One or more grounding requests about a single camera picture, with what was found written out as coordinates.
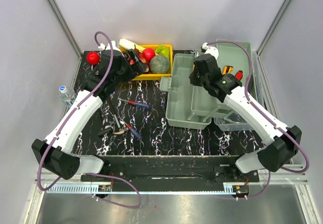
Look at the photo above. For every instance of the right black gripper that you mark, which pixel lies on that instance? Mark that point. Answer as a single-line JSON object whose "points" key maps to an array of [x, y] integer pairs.
{"points": [[193, 79]]}

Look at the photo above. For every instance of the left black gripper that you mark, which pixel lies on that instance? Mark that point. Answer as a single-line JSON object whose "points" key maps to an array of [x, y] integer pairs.
{"points": [[138, 67]]}

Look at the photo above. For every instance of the orange handled tool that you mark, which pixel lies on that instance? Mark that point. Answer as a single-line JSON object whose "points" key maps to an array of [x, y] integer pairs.
{"points": [[227, 69]]}

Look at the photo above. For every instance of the red handled pliers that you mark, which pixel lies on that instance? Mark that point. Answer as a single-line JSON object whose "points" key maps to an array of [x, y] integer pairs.
{"points": [[239, 75]]}

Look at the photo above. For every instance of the clear plastic tool box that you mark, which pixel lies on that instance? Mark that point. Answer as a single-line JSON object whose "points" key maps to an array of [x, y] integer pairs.
{"points": [[195, 107]]}

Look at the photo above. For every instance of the blue red screwdriver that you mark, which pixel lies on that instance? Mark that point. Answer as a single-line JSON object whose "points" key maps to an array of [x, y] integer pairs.
{"points": [[134, 132], [136, 104]]}

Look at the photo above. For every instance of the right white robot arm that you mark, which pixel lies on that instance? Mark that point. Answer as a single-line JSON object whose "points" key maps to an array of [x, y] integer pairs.
{"points": [[281, 142]]}

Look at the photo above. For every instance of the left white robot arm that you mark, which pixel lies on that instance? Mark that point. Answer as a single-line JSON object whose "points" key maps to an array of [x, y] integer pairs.
{"points": [[54, 152]]}

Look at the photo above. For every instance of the red lychee fruit bunch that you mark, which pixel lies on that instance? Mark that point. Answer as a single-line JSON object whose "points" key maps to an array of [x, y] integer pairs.
{"points": [[133, 61]]}

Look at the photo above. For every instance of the red apple in tray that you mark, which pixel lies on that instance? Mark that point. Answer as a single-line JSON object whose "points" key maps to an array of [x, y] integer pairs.
{"points": [[148, 54]]}

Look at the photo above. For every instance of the yellow plastic tray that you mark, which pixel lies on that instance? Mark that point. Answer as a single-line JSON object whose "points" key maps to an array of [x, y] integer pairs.
{"points": [[151, 76]]}

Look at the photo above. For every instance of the white radish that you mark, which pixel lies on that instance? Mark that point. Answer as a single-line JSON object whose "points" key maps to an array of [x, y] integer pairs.
{"points": [[127, 45]]}

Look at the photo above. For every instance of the green netted melon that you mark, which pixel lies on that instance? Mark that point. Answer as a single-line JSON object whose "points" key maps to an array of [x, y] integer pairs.
{"points": [[159, 64]]}

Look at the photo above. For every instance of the green pepper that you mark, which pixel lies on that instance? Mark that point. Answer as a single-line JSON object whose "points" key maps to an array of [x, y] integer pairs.
{"points": [[162, 50]]}

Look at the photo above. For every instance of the red apple on table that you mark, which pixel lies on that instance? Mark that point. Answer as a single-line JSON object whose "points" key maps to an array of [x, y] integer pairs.
{"points": [[93, 58]]}

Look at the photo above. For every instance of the silver pliers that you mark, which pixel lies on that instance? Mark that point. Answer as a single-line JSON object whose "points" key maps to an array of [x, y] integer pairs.
{"points": [[121, 131]]}

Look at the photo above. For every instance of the plastic water bottle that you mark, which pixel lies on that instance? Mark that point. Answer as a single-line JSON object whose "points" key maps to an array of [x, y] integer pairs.
{"points": [[67, 95]]}

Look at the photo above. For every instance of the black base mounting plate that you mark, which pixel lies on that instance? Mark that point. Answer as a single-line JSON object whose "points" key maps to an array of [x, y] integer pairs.
{"points": [[197, 174]]}

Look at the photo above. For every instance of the black handled tool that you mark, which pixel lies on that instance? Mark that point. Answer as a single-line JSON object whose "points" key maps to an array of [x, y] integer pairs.
{"points": [[105, 131]]}

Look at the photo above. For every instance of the aluminium frame rail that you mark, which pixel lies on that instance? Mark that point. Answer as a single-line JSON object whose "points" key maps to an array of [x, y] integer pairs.
{"points": [[46, 179]]}

